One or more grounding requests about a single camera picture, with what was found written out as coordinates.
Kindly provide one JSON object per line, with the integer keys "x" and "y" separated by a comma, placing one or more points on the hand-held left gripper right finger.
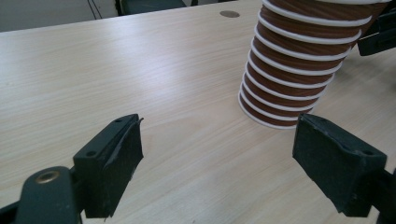
{"x": 336, "y": 168}

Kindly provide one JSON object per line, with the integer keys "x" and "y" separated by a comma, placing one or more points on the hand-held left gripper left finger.
{"x": 109, "y": 174}

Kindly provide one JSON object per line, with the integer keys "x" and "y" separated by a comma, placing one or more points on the black folding chair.
{"x": 149, "y": 5}

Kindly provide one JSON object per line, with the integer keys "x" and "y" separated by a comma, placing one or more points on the stack of brown paper cups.
{"x": 289, "y": 71}

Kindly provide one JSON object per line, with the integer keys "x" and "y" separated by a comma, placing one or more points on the dark round table grommet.
{"x": 229, "y": 14}

